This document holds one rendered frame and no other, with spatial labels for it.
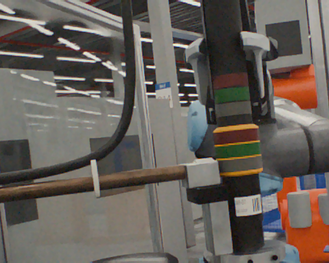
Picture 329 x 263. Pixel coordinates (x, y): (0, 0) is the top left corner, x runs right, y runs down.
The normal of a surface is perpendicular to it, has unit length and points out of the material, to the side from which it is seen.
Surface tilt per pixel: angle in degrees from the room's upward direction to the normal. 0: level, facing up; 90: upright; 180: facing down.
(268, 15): 90
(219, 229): 90
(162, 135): 90
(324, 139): 66
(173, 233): 90
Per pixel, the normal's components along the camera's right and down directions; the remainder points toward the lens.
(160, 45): -0.58, 0.11
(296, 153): 0.07, 0.05
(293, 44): -0.14, 0.07
